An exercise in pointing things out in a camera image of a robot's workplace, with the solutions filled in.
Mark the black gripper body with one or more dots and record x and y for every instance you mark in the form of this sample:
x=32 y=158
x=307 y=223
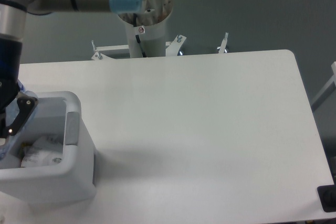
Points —
x=10 y=60

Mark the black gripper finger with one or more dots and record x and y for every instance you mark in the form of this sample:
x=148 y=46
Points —
x=18 y=113

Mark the crushed clear plastic bottle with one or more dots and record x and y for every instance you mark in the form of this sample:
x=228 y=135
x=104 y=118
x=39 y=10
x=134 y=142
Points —
x=11 y=140

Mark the white paper wrapper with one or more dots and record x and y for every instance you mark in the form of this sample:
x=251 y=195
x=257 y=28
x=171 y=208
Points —
x=46 y=151

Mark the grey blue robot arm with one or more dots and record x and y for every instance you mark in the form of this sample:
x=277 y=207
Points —
x=14 y=12

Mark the white trash can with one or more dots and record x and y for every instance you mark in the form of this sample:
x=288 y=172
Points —
x=57 y=113

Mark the blue labelled water bottle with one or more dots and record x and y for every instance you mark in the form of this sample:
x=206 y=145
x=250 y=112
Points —
x=21 y=87

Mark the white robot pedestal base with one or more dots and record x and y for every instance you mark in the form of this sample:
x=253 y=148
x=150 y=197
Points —
x=146 y=34

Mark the white frame at right edge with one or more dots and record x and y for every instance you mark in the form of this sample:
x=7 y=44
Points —
x=324 y=92

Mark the black table clamp mount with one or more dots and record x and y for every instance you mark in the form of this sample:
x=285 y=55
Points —
x=327 y=197

